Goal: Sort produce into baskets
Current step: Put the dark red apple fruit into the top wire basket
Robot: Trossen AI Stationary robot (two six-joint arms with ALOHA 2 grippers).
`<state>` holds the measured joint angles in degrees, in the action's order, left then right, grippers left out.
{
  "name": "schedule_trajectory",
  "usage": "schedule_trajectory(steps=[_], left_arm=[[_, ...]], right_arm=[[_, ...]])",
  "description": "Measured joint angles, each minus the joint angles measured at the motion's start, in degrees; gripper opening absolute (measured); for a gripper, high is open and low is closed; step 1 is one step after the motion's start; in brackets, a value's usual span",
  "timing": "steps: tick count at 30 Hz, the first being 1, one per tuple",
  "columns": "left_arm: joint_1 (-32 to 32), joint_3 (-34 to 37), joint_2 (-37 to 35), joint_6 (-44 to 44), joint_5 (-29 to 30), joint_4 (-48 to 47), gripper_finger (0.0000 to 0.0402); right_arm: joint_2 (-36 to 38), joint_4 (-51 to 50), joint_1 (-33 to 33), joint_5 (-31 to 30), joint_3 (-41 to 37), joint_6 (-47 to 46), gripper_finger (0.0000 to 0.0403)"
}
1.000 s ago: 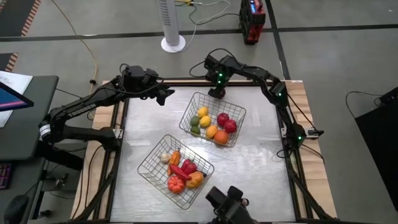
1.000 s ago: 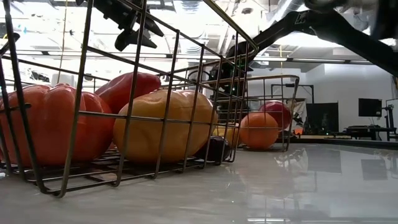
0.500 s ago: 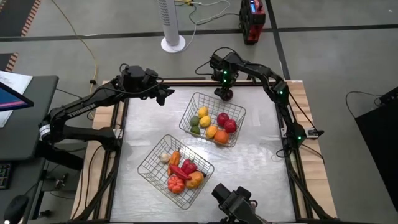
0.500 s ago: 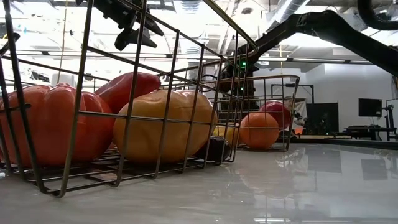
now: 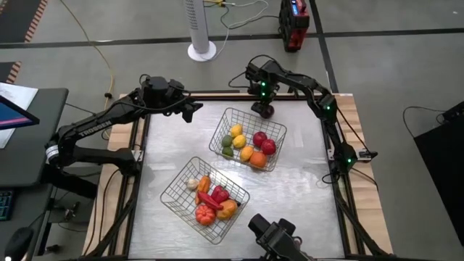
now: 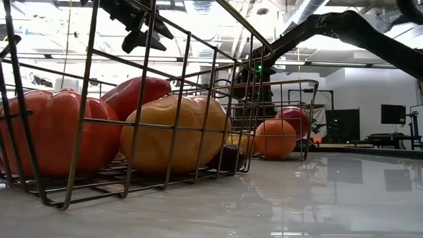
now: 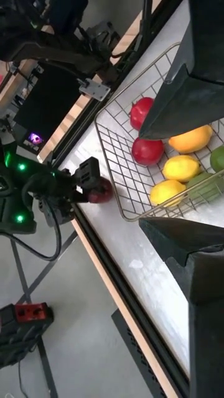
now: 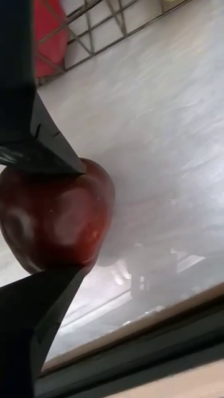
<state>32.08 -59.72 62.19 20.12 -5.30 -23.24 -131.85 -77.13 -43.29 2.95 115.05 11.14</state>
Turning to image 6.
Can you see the orange fruit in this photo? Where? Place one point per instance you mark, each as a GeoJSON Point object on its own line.
{"type": "Point", "coordinates": [274, 145]}

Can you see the black desk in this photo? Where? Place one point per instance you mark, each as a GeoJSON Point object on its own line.
{"type": "Point", "coordinates": [393, 139]}

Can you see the red apple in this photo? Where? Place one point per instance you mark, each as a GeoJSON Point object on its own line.
{"type": "Point", "coordinates": [295, 115]}

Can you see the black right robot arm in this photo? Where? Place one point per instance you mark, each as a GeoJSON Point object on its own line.
{"type": "Point", "coordinates": [363, 36]}

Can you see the yellow lemon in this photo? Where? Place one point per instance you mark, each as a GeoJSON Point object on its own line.
{"type": "Point", "coordinates": [244, 142]}

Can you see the black wall monitor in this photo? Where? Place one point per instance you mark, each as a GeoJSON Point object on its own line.
{"type": "Point", "coordinates": [393, 114]}

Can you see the yellow bell pepper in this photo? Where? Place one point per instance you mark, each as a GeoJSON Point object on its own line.
{"type": "Point", "coordinates": [155, 145]}

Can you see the dark purple eggplant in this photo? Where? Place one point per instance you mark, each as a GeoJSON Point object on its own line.
{"type": "Point", "coordinates": [228, 158]}

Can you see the orange pumpkin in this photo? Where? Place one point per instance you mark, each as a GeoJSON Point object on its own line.
{"type": "Point", "coordinates": [53, 132]}

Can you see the red bell pepper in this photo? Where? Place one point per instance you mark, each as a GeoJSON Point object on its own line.
{"type": "Point", "coordinates": [127, 96]}

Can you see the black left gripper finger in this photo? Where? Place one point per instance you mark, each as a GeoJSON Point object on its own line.
{"type": "Point", "coordinates": [138, 41]}
{"type": "Point", "coordinates": [162, 28]}

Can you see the black square panel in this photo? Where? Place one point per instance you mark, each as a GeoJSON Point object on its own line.
{"type": "Point", "coordinates": [342, 126]}

